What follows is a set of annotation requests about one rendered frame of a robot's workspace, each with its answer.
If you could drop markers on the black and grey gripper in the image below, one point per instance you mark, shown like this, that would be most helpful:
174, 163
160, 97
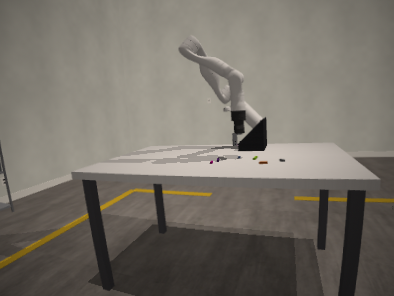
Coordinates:
238, 115

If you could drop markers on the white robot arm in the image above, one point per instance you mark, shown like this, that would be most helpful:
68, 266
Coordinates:
211, 68

